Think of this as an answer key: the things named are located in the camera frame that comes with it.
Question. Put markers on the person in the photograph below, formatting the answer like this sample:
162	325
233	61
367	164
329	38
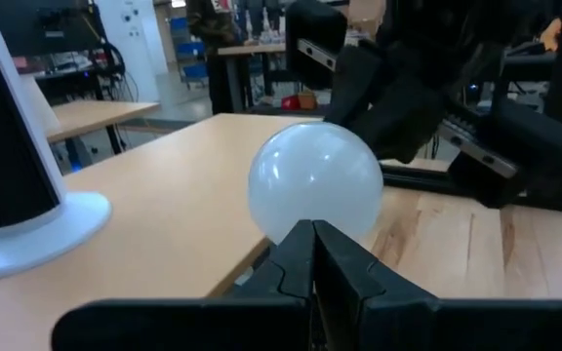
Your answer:
212	29

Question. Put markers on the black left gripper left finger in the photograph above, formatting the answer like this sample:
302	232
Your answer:
188	324

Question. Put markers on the light wood desk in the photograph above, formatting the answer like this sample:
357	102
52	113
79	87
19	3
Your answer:
164	205

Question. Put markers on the white lightbulb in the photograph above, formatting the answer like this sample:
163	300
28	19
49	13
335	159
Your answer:
310	175

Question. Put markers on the small light wood table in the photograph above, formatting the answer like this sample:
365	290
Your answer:
95	114

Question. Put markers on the white tower with black stripe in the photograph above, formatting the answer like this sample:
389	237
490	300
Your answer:
27	234

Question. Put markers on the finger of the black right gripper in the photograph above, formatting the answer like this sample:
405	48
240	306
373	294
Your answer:
403	127
356	83

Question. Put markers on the black aluminium table frame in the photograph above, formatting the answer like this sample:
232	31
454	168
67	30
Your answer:
408	178

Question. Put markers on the blue storage bins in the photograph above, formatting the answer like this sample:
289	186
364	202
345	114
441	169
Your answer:
193	51

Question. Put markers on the black monitor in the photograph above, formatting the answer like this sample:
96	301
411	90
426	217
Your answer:
42	24

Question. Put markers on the white column cabinet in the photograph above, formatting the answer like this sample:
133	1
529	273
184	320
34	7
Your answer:
134	58

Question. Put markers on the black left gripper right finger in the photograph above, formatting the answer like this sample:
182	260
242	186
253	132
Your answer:
456	326

